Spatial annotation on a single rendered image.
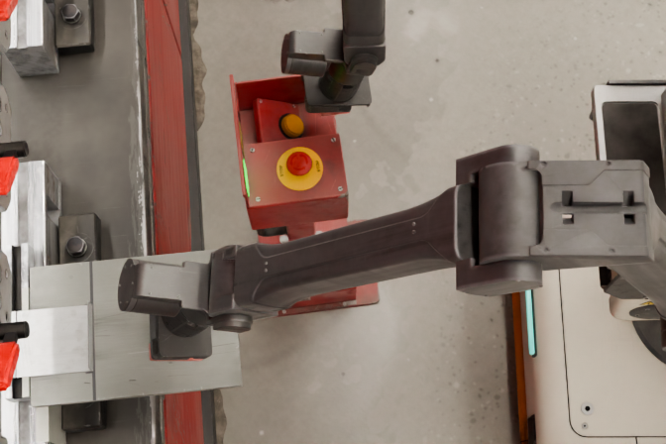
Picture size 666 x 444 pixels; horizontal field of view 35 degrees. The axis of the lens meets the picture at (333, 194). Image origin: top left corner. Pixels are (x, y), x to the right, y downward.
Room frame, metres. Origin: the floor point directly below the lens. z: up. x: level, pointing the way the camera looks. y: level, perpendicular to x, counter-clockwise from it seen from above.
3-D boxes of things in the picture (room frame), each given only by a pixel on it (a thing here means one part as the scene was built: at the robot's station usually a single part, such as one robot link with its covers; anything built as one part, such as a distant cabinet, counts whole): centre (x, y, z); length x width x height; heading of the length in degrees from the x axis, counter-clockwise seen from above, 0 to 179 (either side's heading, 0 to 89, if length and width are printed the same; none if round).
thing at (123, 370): (0.29, 0.26, 1.00); 0.26 x 0.18 x 0.01; 94
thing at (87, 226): (0.32, 0.35, 0.89); 0.30 x 0.05 x 0.03; 4
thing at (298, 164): (0.58, 0.05, 0.79); 0.04 x 0.04 x 0.04
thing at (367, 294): (0.62, 0.04, 0.06); 0.25 x 0.20 x 0.12; 96
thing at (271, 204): (0.62, 0.07, 0.75); 0.20 x 0.16 x 0.18; 6
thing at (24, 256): (0.30, 0.41, 0.99); 0.20 x 0.03 x 0.03; 4
